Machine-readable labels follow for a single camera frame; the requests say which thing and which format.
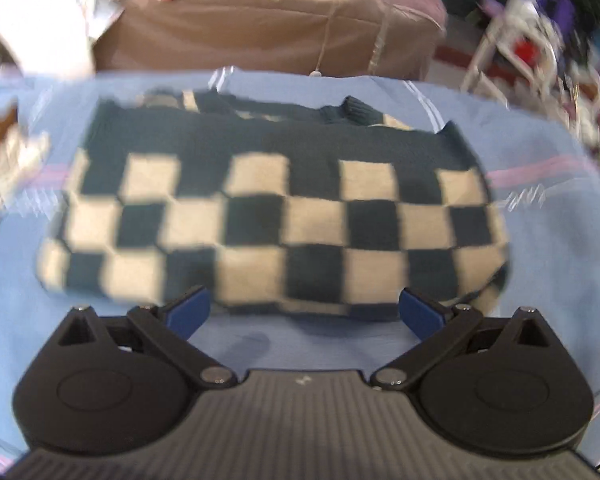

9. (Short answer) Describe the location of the white dotted garment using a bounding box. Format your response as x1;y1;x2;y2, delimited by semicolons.
0;129;52;227

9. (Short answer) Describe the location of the white cable with switch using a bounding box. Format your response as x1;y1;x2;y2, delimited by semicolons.
310;0;343;78

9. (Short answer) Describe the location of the blue striped bed sheet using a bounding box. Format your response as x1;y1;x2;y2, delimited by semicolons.
0;67;600;463

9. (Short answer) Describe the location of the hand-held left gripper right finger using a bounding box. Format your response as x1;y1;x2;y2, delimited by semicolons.
369;287;557;390

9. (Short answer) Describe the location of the white beauty machine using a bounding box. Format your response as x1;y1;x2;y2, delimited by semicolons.
0;0;97;80

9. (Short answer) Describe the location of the checkered knit sweater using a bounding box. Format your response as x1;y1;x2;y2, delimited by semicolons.
36;87;512;322

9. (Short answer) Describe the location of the red cup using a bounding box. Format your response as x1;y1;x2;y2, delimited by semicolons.
511;39;538;63

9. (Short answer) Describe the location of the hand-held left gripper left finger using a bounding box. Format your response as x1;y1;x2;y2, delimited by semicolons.
54;285;239;389

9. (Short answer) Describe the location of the white trolley cart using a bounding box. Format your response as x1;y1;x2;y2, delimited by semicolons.
461;0;600;133

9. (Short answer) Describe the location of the purple towel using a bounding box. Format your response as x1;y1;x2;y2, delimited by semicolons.
549;0;577;37

